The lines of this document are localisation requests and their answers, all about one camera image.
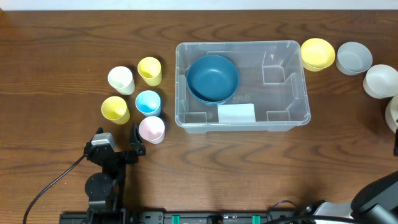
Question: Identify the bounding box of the dark teal large bowl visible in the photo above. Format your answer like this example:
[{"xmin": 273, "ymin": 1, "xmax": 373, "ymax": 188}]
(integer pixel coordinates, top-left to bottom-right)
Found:
[{"xmin": 186, "ymin": 55, "xmax": 239, "ymax": 105}]

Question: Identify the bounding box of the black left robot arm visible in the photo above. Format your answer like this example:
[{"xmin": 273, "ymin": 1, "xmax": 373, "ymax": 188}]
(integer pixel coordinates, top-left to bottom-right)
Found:
[{"xmin": 83, "ymin": 124, "xmax": 146, "ymax": 212}]

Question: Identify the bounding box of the white label sticker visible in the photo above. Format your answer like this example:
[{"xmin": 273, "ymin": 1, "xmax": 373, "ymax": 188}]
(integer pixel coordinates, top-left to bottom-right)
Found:
[{"xmin": 218, "ymin": 104, "xmax": 256, "ymax": 123}]

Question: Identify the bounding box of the yellow cup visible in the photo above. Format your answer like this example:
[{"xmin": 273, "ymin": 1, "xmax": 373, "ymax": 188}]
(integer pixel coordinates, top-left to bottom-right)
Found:
[
  {"xmin": 101, "ymin": 96, "xmax": 130, "ymax": 124},
  {"xmin": 137, "ymin": 57, "xmax": 162, "ymax": 86}
]

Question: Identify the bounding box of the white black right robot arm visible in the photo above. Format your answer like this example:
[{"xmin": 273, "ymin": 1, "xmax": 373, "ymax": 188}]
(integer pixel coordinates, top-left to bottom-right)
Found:
[{"xmin": 300, "ymin": 172, "xmax": 397, "ymax": 224}]

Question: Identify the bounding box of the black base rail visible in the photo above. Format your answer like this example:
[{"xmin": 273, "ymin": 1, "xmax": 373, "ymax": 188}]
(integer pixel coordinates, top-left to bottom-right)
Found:
[{"xmin": 58, "ymin": 209, "xmax": 363, "ymax": 224}]

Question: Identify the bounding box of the white small bowl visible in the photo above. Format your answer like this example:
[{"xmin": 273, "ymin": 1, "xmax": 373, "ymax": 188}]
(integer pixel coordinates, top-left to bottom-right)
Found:
[{"xmin": 363, "ymin": 64, "xmax": 397, "ymax": 99}]

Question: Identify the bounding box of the light blue plastic cup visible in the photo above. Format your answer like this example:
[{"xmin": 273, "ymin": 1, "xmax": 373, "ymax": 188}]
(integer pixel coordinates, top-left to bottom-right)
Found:
[{"xmin": 135, "ymin": 90, "xmax": 161, "ymax": 117}]

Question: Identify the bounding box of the yellow cup far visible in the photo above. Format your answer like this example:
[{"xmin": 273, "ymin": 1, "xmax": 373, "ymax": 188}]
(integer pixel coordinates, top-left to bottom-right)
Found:
[{"xmin": 137, "ymin": 57, "xmax": 162, "ymax": 86}]

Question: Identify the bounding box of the yellow small bowl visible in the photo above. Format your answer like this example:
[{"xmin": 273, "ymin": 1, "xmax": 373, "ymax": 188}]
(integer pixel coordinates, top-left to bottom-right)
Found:
[{"xmin": 301, "ymin": 38, "xmax": 336, "ymax": 72}]

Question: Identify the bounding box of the beige large bowl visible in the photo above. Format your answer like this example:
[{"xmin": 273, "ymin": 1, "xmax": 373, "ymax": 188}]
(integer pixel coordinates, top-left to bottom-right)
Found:
[{"xmin": 384, "ymin": 95, "xmax": 398, "ymax": 133}]

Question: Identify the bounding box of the clear plastic storage bin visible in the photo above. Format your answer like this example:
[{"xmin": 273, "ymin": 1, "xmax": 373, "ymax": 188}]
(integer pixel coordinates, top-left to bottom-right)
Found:
[{"xmin": 175, "ymin": 40, "xmax": 311, "ymax": 133}]

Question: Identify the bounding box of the yellow cup near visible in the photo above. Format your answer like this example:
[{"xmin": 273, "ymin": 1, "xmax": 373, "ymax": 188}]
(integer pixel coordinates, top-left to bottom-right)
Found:
[{"xmin": 101, "ymin": 96, "xmax": 130, "ymax": 124}]

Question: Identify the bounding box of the white plastic cup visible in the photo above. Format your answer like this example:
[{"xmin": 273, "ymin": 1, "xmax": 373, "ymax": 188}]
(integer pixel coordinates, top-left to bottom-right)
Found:
[{"xmin": 108, "ymin": 66, "xmax": 135, "ymax": 95}]

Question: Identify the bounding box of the pink plastic cup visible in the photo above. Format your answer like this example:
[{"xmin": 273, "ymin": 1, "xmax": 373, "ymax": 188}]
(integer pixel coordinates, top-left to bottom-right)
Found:
[{"xmin": 139, "ymin": 116, "xmax": 165, "ymax": 144}]

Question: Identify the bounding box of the grey small bowl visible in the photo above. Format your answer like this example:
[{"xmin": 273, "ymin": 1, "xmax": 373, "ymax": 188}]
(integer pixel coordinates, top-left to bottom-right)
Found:
[{"xmin": 336, "ymin": 42, "xmax": 373, "ymax": 75}]

